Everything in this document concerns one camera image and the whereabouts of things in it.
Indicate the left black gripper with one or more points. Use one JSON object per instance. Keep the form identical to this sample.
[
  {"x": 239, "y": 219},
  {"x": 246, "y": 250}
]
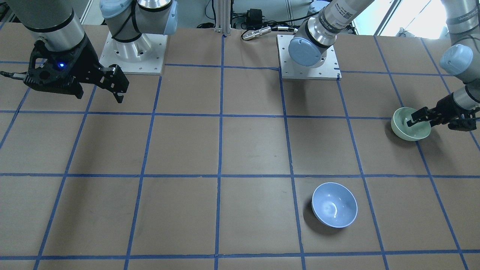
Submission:
[{"x": 449, "y": 106}]

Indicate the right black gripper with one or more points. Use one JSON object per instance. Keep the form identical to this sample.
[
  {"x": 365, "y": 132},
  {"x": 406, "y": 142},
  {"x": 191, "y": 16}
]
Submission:
[{"x": 87, "y": 57}]

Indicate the light green bowl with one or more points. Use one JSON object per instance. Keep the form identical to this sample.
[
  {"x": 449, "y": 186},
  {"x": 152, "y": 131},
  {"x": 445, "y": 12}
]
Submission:
[{"x": 399, "y": 126}]

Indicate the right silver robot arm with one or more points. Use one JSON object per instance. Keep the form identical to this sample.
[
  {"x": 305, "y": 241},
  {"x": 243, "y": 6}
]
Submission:
[{"x": 56, "y": 21}]

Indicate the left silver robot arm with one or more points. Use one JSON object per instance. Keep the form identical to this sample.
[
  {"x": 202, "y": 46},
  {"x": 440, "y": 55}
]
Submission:
[{"x": 318, "y": 33}]

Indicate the light blue bowl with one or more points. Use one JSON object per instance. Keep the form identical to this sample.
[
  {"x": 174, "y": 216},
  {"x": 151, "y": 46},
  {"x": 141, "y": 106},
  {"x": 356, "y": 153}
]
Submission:
[{"x": 334, "y": 205}]

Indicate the silver metal cylinder connector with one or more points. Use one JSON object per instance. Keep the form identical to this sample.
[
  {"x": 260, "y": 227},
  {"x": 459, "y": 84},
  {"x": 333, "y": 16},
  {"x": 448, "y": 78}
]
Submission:
[{"x": 249, "y": 35}]

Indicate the black power adapter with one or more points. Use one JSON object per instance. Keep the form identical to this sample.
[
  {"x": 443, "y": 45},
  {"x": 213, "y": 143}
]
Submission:
[{"x": 254, "y": 16}]

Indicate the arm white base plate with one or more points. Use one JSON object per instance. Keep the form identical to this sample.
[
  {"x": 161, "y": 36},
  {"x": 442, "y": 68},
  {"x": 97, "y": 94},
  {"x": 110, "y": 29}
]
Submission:
[
  {"x": 144, "y": 56},
  {"x": 326, "y": 68}
]

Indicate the aluminium frame post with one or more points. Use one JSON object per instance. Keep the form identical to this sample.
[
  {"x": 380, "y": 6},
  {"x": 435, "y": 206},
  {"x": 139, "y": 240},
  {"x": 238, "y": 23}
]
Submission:
[{"x": 222, "y": 16}]

